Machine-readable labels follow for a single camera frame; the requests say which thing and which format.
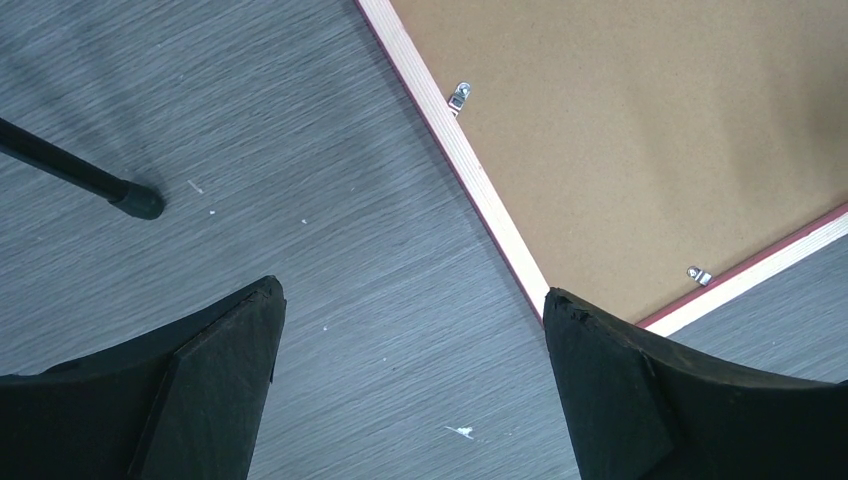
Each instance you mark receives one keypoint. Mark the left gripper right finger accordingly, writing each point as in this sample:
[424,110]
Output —
[641,406]

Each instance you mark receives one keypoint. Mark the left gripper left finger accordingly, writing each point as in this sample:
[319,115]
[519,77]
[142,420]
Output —
[183,401]

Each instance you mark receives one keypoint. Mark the pink wooden picture frame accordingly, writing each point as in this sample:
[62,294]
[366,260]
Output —
[422,88]

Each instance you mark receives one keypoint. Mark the brown cardboard backing board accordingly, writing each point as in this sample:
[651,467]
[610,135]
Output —
[631,140]

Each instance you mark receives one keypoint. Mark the metal turn clip near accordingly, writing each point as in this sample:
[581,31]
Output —
[700,276]

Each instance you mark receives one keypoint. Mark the metal turn clip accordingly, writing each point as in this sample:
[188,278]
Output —
[458,98]
[700,276]

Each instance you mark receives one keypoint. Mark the black music stand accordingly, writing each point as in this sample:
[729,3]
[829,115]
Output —
[133,199]

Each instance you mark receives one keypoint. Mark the metal turn clip left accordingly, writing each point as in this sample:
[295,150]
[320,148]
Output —
[458,98]

